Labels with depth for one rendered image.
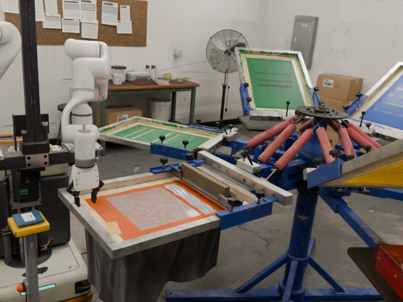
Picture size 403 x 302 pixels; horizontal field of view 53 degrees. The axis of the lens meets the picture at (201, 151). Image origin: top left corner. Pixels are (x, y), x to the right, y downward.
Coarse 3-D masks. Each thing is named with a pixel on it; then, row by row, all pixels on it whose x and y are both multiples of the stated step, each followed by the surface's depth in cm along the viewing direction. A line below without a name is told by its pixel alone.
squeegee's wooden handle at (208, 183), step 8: (184, 168) 207; (192, 168) 202; (184, 176) 208; (192, 176) 202; (200, 176) 196; (208, 176) 194; (200, 184) 197; (208, 184) 192; (216, 184) 187; (224, 184) 186; (216, 192) 188; (224, 192) 183
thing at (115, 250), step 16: (128, 176) 204; (144, 176) 206; (160, 176) 212; (64, 192) 181; (80, 192) 187; (240, 192) 197; (80, 208) 168; (96, 224) 156; (192, 224) 162; (208, 224) 165; (96, 240) 152; (112, 240) 146; (128, 240) 147; (144, 240) 148; (160, 240) 152; (112, 256) 141
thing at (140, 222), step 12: (168, 204) 185; (180, 204) 186; (216, 204) 189; (120, 216) 171; (132, 216) 172; (144, 216) 173; (156, 216) 173; (168, 216) 174; (180, 216) 175; (192, 216) 176; (204, 216) 177; (120, 228) 162; (132, 228) 162; (144, 228) 163; (156, 228) 164
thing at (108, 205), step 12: (180, 180) 213; (120, 192) 194; (132, 192) 195; (144, 192) 196; (156, 192) 197; (168, 192) 198; (192, 192) 200; (96, 204) 180; (108, 204) 181; (120, 204) 182; (132, 204) 182; (144, 204) 183; (156, 204) 184; (108, 216) 170
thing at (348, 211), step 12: (336, 204) 208; (348, 216) 197; (360, 228) 186; (372, 240) 175; (348, 252) 160; (360, 252) 159; (372, 252) 160; (360, 264) 151; (372, 264) 152; (372, 276) 144; (384, 288) 138; (396, 300) 132
